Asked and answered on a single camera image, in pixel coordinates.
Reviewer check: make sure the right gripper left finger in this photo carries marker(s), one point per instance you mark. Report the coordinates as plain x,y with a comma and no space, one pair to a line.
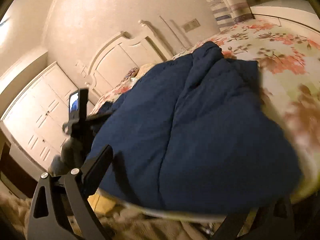
48,217

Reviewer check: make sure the navy blue puffer jacket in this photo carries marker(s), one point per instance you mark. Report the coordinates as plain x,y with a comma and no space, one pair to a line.
190,136

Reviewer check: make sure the white wardrobe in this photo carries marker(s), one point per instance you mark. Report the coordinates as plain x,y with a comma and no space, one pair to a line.
36,116

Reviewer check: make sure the patterned round cushion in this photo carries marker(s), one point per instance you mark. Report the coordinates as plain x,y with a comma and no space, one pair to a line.
132,73

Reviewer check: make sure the white wooden headboard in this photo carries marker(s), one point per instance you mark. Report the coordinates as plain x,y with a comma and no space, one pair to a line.
120,54

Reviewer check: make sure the cream yellow pillow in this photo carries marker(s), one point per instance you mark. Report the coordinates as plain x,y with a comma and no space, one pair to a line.
144,69

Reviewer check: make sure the slim white desk lamp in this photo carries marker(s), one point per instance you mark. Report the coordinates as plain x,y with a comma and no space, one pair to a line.
173,33

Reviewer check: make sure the floral bed quilt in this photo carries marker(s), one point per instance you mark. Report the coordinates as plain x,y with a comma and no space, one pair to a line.
289,87

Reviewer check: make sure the sailboat print curtain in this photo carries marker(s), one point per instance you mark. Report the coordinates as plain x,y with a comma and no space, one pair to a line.
229,12

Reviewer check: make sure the white window bench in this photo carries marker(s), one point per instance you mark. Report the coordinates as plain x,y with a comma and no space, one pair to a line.
299,11

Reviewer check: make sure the paper notices on wall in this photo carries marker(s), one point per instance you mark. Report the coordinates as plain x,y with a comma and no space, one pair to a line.
81,68

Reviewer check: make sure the wall socket plate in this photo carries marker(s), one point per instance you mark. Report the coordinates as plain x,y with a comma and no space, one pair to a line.
191,25

